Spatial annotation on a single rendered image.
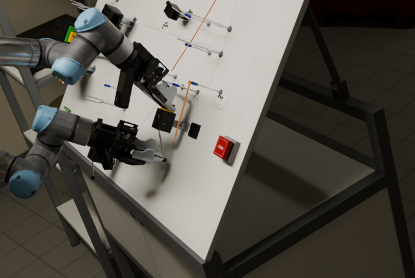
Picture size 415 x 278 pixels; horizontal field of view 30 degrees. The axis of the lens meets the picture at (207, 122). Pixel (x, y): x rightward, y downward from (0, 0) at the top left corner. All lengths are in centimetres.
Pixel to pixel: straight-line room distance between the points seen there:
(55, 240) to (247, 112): 222
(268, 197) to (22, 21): 267
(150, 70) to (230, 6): 29
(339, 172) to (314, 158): 12
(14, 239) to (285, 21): 256
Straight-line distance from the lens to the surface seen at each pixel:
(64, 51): 197
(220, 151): 193
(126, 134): 209
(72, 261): 379
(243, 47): 203
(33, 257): 395
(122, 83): 204
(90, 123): 208
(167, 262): 248
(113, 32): 198
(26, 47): 202
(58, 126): 206
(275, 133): 256
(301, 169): 234
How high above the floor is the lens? 202
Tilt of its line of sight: 26 degrees down
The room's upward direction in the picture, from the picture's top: 17 degrees counter-clockwise
